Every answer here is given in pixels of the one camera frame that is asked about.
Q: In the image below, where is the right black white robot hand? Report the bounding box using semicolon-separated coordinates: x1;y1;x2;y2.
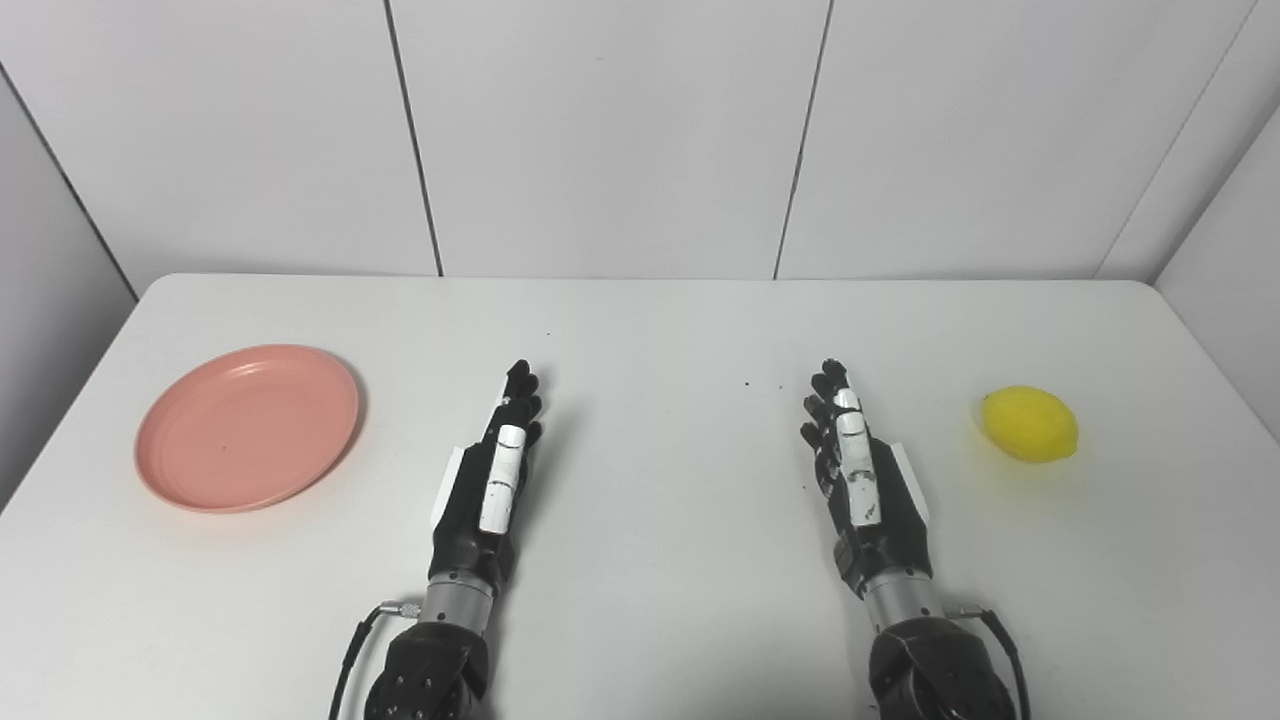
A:
800;359;934;599

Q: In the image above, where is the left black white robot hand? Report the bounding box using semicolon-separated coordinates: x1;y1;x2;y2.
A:
429;360;545;589

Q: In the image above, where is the yellow lemon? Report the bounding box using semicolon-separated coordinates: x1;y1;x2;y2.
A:
980;385;1080;464

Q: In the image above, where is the pink plate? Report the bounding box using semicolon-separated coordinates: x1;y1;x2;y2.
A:
134;344;361;515

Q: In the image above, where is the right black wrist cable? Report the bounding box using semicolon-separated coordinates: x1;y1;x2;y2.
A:
947;602;1033;720

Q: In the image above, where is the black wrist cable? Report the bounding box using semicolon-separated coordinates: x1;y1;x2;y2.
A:
947;602;1033;720
329;600;422;720

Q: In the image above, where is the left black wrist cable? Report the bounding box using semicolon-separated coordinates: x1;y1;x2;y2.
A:
329;600;422;720

